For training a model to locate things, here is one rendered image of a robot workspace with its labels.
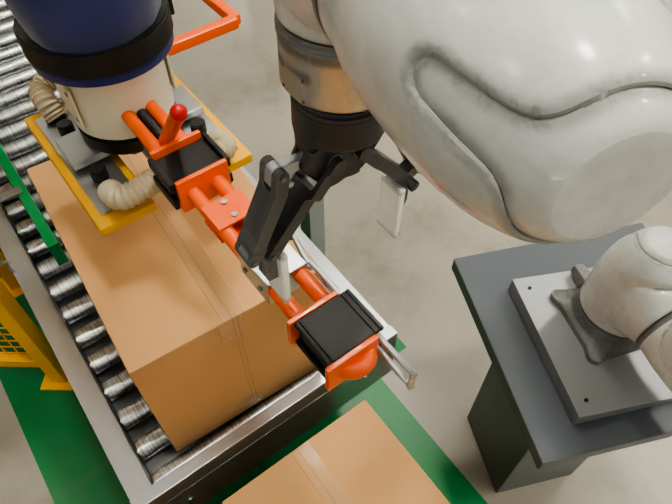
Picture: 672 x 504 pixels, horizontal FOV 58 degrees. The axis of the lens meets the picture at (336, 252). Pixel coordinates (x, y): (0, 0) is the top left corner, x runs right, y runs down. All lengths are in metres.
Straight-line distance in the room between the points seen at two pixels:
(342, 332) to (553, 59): 0.53
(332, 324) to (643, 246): 0.69
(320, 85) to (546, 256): 1.18
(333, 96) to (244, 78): 2.82
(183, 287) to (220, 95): 2.04
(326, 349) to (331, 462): 0.76
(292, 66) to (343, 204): 2.15
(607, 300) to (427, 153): 1.06
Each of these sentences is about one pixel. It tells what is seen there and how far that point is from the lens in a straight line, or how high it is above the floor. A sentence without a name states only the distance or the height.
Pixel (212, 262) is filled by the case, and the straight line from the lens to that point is 1.21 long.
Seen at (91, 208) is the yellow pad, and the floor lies 1.16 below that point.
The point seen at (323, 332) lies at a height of 1.29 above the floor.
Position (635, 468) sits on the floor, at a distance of 2.20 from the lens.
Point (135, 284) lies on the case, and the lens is 1.22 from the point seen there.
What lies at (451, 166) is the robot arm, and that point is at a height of 1.74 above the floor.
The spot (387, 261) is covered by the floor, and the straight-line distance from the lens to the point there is 2.37.
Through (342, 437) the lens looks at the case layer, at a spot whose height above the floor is 0.54.
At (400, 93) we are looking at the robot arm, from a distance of 0.24.
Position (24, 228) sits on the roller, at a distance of 1.98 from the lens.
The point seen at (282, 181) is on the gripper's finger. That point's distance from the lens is 0.46.
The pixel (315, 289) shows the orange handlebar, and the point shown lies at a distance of 0.75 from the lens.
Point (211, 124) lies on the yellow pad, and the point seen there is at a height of 1.17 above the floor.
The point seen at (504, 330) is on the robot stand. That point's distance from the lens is 1.38.
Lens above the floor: 1.90
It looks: 53 degrees down
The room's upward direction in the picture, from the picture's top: straight up
